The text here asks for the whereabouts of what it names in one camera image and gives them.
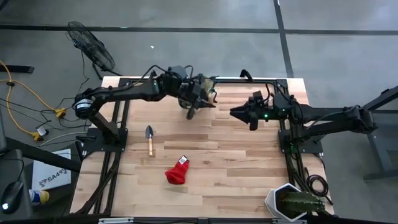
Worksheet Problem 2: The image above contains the red knit garden glove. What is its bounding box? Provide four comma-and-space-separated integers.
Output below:
164, 154, 190, 185

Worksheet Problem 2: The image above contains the white printed cardboard box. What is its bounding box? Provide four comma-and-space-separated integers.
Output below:
32, 148, 72, 191

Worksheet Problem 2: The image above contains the black desk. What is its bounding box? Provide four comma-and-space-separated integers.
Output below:
0, 107, 82, 220

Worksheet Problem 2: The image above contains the white angular plant pot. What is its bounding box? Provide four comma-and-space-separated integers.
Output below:
264, 182, 315, 223

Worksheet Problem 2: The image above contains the yellow extension cable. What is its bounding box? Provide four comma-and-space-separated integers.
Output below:
0, 60, 67, 141

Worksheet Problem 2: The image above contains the black floor fan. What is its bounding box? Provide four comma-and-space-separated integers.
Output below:
65, 21, 123, 80

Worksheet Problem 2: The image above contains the beige green-trimmed gardening bag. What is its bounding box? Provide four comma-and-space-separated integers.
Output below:
178, 73, 218, 110

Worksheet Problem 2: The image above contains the grey metal desk frame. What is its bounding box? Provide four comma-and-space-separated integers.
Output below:
341, 85, 398, 183

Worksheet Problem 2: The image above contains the yellow blue bottle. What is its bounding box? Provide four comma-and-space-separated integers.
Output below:
29, 189, 50, 206

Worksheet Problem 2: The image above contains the black metal floor bar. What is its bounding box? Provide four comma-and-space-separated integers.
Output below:
0, 65, 35, 75

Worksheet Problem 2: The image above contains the black coiled cable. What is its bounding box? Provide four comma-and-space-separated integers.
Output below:
303, 167, 334, 206

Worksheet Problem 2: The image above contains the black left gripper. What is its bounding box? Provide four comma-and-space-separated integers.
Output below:
178, 81, 216, 121

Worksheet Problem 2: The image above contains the white floor cable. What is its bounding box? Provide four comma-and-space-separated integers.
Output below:
39, 131, 88, 147

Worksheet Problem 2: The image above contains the black computer mouse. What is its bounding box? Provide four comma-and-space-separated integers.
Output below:
0, 181, 25, 215

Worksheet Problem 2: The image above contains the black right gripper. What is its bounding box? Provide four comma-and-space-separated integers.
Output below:
229, 91, 282, 131

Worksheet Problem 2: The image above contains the green cactus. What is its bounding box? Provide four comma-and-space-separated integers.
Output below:
279, 191, 326, 215

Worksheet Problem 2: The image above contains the silver aluminium bar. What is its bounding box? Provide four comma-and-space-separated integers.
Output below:
98, 217, 134, 224
272, 218, 308, 224

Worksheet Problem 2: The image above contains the dark-blade trowel wooden handle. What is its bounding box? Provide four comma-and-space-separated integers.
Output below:
145, 124, 155, 157

